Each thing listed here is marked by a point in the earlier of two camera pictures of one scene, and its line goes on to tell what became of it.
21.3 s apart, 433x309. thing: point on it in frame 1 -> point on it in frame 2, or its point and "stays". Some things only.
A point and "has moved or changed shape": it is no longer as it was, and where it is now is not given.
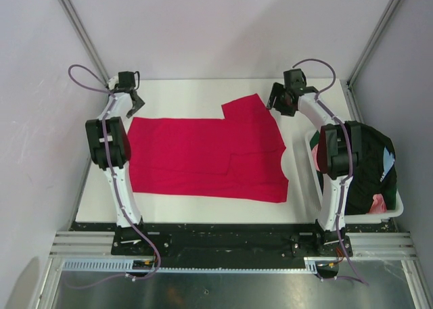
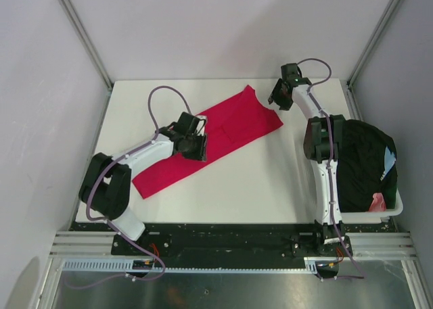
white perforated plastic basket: (357, 218) stays
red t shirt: (237, 157) has moved or changed shape
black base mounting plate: (318, 247) stays
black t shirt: (376, 173) stays
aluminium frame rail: (363, 245) stays
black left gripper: (138, 105) -> (199, 154)
